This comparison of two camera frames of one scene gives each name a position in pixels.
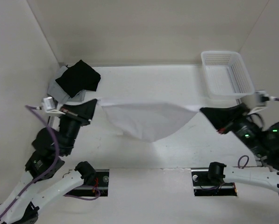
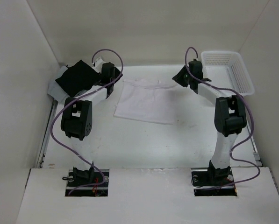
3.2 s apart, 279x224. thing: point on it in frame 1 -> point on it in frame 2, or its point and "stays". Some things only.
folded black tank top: x=78 y=77 stays
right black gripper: x=221 y=117 -> x=178 y=78
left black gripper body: x=71 y=127 -> x=117 y=74
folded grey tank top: x=56 y=91 stays
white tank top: x=148 y=122 -> x=150 y=100
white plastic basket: x=227 y=76 stays
